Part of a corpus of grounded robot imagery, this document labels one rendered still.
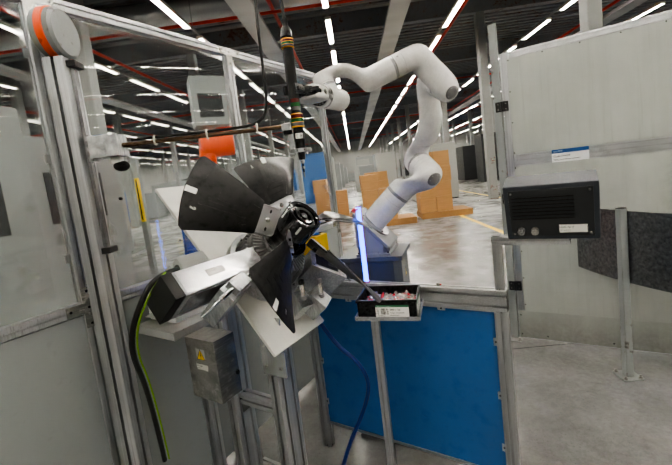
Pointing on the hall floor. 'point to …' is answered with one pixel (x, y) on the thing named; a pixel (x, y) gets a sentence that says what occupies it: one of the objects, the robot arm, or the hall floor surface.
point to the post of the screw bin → (383, 392)
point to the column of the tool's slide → (98, 271)
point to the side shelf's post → (214, 432)
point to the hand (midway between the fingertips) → (293, 90)
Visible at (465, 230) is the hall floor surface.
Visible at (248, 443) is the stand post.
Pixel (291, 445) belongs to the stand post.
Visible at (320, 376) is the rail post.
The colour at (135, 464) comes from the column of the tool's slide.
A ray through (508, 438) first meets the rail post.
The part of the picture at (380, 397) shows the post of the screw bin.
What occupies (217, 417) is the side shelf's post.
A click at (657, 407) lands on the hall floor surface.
